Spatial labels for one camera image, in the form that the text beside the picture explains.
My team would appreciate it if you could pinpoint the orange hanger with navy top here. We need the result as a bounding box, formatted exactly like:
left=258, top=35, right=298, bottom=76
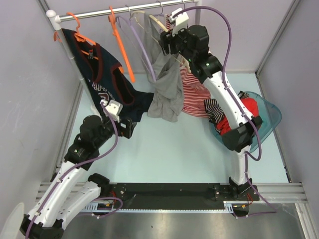
left=53, top=12, right=124, bottom=73

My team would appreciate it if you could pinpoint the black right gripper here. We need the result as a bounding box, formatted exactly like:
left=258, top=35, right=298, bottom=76
left=158, top=25, right=195, bottom=62

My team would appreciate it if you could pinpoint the red white striped tank top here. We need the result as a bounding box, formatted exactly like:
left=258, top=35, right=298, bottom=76
left=165, top=19, right=212, bottom=118

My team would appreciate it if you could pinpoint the cream plastic hanger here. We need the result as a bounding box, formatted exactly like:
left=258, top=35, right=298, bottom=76
left=132, top=10, right=191, bottom=73

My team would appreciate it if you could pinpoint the empty orange plastic hanger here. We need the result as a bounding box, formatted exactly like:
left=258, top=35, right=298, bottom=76
left=108, top=6, right=135, bottom=83

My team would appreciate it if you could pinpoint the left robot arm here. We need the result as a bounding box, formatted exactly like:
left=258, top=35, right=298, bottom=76
left=20, top=116, right=137, bottom=239

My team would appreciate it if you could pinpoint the lilac hanger with striped top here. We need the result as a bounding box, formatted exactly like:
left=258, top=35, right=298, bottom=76
left=154, top=0, right=186, bottom=16

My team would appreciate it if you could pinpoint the metal clothes rail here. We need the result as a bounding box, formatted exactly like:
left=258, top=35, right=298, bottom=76
left=46, top=0, right=203, bottom=83

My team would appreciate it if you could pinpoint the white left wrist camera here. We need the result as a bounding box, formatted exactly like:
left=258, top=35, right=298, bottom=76
left=100, top=100, right=123, bottom=122

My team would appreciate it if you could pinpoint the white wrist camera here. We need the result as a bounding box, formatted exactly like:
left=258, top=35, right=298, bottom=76
left=168, top=8, right=189, bottom=36
left=100, top=100, right=123, bottom=122

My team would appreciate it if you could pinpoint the teal translucent plastic basket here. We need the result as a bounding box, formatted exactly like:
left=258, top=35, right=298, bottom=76
left=210, top=91, right=282, bottom=142

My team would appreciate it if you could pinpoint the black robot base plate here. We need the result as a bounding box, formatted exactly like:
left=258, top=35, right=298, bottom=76
left=98, top=183, right=259, bottom=209

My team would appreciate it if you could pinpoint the grey tank top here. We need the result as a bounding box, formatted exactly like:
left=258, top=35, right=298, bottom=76
left=144, top=12, right=184, bottom=122

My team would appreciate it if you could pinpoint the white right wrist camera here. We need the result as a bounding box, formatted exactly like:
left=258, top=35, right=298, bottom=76
left=168, top=8, right=189, bottom=36

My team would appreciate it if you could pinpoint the white slotted cable duct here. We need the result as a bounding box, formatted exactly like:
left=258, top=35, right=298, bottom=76
left=80, top=201, right=234, bottom=215

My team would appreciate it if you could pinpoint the empty lilac plastic hanger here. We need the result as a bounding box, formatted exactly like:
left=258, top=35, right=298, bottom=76
left=115, top=4, right=157, bottom=82

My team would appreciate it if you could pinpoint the red garment in basket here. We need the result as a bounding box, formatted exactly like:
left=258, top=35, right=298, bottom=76
left=214, top=97, right=259, bottom=135

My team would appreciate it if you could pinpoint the black white striped garment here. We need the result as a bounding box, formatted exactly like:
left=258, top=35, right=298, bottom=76
left=204, top=91, right=250, bottom=125

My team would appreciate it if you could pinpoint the navy blue tank top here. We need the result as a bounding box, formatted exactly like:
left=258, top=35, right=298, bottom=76
left=62, top=28, right=154, bottom=122

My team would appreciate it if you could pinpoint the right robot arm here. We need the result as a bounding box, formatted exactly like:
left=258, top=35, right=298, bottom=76
left=159, top=25, right=262, bottom=200

